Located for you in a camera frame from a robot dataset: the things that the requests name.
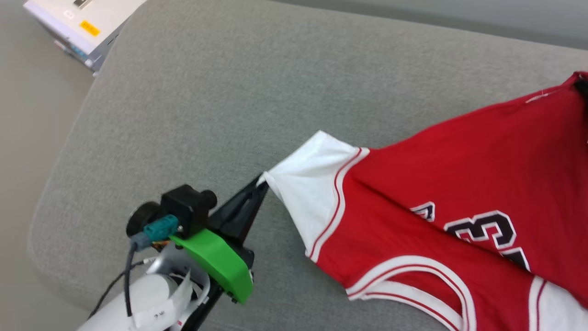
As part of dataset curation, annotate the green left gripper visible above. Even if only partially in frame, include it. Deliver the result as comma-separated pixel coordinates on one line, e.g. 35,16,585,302
169,174,270,331

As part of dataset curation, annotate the red basketball jersey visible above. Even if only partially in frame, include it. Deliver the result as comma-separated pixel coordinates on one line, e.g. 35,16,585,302
263,70,588,331

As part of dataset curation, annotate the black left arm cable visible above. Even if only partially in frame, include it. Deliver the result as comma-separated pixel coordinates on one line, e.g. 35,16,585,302
89,243,147,319

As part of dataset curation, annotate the white equipment box with handle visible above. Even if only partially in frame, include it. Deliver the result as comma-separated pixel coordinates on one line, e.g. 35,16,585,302
23,0,147,77

